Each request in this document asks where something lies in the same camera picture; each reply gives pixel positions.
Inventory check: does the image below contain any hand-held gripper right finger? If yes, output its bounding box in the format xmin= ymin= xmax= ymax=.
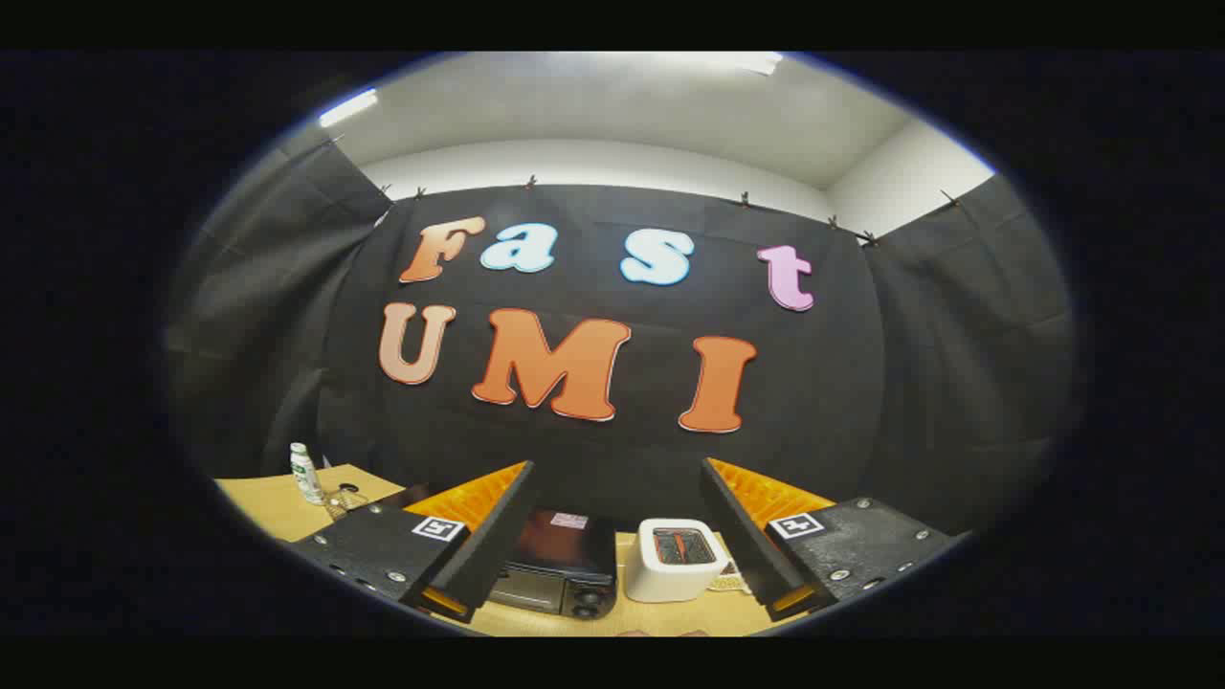
xmin=699 ymin=457 xmax=972 ymax=623

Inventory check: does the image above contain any small clear glass jar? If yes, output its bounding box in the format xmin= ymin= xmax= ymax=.
xmin=323 ymin=483 xmax=370 ymax=522

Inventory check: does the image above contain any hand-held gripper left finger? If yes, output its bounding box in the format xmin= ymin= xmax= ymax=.
xmin=287 ymin=460 xmax=537 ymax=625

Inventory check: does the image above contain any white bottle with green label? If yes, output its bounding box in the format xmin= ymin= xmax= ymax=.
xmin=289 ymin=442 xmax=327 ymax=507

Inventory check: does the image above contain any black toaster oven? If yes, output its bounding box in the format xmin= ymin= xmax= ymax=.
xmin=486 ymin=508 xmax=618 ymax=621

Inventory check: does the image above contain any white toaster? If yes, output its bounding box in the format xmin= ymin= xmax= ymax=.
xmin=624 ymin=518 xmax=734 ymax=604

